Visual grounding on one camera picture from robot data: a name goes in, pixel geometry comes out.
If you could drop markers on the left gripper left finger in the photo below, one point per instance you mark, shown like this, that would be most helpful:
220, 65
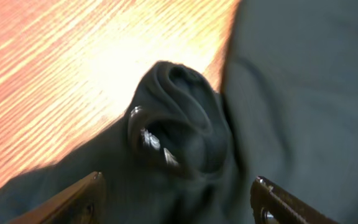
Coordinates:
82, 202

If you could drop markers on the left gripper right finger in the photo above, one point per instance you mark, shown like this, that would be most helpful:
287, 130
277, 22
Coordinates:
273, 205

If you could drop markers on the black t-shirt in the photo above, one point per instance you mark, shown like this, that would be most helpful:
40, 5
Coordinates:
183, 153

